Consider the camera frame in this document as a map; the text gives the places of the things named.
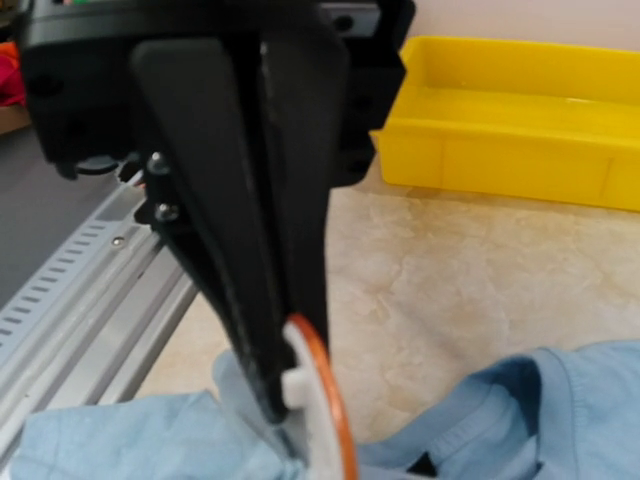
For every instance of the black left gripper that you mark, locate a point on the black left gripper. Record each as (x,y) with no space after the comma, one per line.
(246,113)

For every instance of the light blue printed t-shirt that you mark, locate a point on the light blue printed t-shirt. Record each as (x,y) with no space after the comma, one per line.
(545,414)

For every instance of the yellow plastic bin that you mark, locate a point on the yellow plastic bin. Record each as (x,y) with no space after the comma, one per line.
(545,121)

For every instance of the aluminium table front rail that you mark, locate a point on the aluminium table front rail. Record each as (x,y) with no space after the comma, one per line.
(87,325)

